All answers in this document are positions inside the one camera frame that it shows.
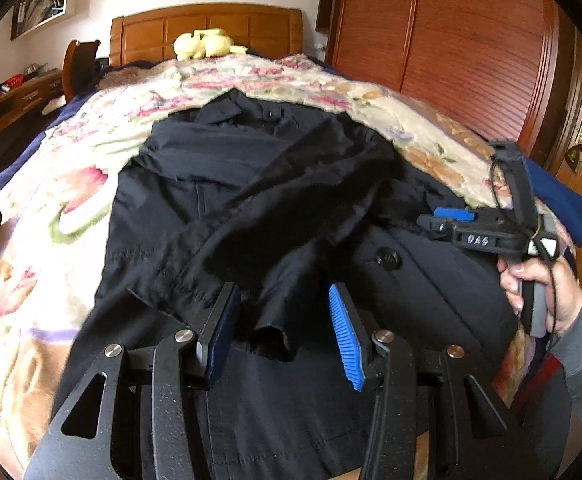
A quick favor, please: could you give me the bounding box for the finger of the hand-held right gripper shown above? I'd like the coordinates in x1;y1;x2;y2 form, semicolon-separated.
417;214;459;242
432;207;476;223

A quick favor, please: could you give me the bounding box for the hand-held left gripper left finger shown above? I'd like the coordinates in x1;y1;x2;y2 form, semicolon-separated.
23;281;242;480

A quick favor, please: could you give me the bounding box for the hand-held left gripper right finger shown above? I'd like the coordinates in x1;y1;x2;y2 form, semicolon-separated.
328;282;539;480

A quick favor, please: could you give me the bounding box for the black double-breasted coat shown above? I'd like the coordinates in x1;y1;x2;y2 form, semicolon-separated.
51;87;519;480

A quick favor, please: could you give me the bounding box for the person's right hand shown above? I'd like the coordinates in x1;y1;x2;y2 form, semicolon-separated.
497;254;582;342

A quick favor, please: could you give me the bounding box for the blue cloth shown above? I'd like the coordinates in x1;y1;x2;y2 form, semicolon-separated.
526;160;582;248

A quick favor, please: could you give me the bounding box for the wooden louvered wardrobe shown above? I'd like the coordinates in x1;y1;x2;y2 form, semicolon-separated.
316;0;574;163

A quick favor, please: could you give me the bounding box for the person's dark clothing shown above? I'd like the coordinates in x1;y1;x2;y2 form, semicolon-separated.
493;345;574;480

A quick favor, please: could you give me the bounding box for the floral blanket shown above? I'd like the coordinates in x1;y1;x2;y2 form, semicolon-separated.
0;52;579;480

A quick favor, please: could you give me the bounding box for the navy bed sheet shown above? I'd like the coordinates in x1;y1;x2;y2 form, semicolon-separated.
0;62;136;203

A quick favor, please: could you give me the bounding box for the yellow plush toy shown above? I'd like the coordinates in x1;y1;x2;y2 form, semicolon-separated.
173;28;250;60

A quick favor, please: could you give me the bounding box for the wooden chair back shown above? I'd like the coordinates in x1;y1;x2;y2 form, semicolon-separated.
62;38;102;104

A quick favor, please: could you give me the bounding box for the wooden desk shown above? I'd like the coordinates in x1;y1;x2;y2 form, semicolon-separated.
0;67;65;161

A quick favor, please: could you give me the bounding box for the wooden bed headboard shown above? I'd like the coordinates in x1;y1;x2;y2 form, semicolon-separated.
108;3;305;68

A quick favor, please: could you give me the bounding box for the white wall shelf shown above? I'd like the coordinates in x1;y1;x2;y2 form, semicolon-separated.
10;0;80;42

